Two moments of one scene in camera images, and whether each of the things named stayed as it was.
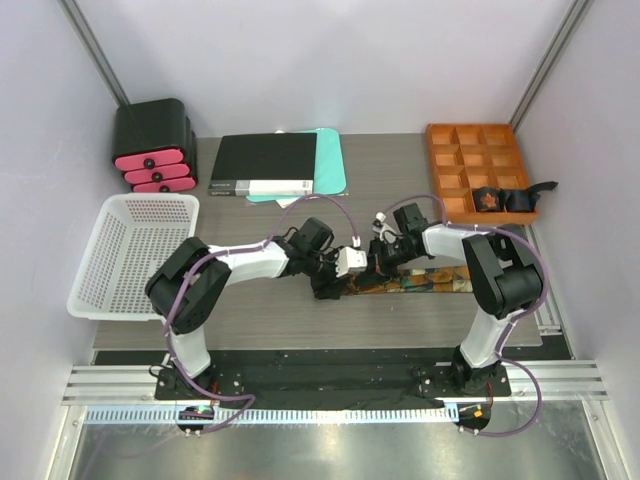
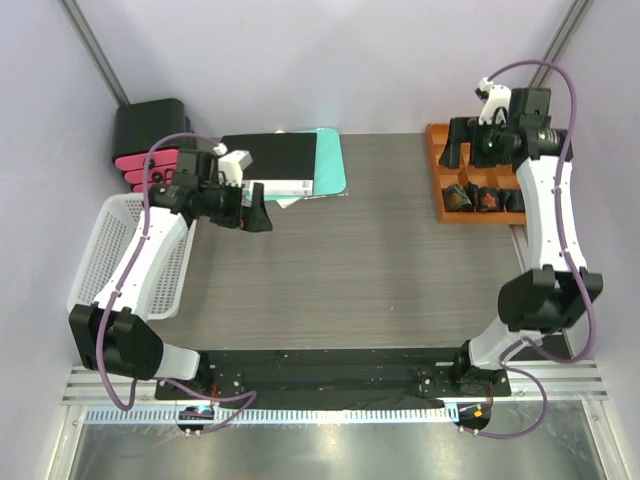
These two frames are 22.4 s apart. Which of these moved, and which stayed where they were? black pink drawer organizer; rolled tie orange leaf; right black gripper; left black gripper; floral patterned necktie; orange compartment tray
Moved: floral patterned necktie; right black gripper; left black gripper
Stayed: rolled tie orange leaf; black pink drawer organizer; orange compartment tray
